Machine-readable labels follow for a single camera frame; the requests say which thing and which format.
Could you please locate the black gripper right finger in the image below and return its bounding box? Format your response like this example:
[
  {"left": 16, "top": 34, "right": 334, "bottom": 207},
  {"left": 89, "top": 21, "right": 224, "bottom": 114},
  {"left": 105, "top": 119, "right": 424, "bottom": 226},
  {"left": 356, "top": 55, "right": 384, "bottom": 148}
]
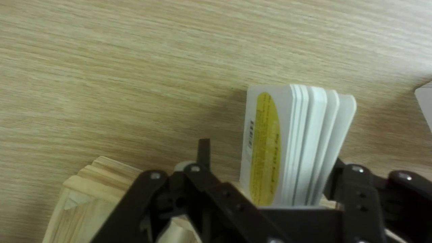
[{"left": 321, "top": 159, "right": 432, "bottom": 243}]

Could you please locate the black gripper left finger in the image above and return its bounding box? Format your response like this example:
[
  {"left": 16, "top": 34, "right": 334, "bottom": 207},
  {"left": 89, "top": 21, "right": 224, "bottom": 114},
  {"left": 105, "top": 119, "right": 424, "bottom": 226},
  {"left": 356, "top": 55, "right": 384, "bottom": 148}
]
[{"left": 89, "top": 138, "right": 289, "bottom": 243}]

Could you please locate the wooden slat tray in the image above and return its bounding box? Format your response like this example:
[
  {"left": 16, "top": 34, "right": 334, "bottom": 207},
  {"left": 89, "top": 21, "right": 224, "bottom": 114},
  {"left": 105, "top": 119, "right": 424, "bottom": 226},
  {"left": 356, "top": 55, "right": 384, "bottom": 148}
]
[{"left": 41, "top": 156, "right": 203, "bottom": 243}]

